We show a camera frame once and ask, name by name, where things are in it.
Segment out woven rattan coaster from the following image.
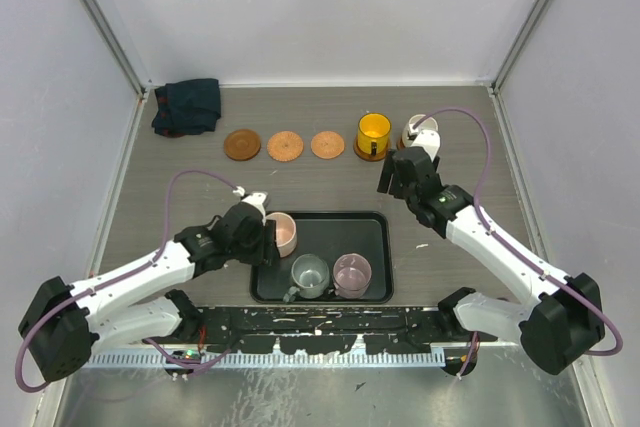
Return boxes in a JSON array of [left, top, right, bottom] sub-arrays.
[[311, 131, 345, 160], [267, 131, 304, 162]]

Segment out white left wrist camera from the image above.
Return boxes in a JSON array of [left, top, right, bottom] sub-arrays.
[[232, 186, 269, 224]]

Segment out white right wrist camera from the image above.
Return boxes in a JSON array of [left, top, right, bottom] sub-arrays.
[[403, 129, 441, 161]]

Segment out pink ceramic mug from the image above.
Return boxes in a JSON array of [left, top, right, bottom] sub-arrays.
[[266, 212, 297, 258]]

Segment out yellow ceramic mug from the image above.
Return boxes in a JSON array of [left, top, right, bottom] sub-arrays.
[[356, 113, 392, 155]]

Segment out cream ceramic mug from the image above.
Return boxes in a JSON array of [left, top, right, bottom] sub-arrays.
[[401, 114, 439, 147]]

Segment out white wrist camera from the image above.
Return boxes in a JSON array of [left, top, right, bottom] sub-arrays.
[[232, 186, 269, 224], [403, 129, 441, 161]]

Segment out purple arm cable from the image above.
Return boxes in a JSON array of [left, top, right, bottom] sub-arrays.
[[14, 170, 246, 393], [409, 106, 625, 378]]

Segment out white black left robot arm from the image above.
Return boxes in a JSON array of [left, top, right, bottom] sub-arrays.
[[18, 192, 278, 384]]

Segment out grey ceramic mug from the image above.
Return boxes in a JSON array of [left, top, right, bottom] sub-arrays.
[[283, 254, 330, 303]]

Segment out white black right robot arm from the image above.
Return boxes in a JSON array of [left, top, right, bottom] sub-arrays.
[[378, 147, 605, 375]]

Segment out black mounting base plate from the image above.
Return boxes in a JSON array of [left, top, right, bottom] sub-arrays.
[[152, 306, 472, 355]]

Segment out mauve ceramic mug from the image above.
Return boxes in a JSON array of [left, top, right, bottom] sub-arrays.
[[332, 253, 372, 299]]

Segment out black plastic tray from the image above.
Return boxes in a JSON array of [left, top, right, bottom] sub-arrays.
[[249, 211, 394, 304]]

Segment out dark blue folded cloth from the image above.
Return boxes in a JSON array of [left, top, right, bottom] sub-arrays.
[[151, 78, 222, 138]]

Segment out white slotted cable duct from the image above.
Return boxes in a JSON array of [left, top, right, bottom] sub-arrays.
[[85, 348, 446, 369]]

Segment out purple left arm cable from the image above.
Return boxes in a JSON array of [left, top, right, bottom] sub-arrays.
[[14, 170, 246, 393]]

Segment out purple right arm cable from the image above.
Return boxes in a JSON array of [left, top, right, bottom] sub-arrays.
[[409, 106, 625, 378]]

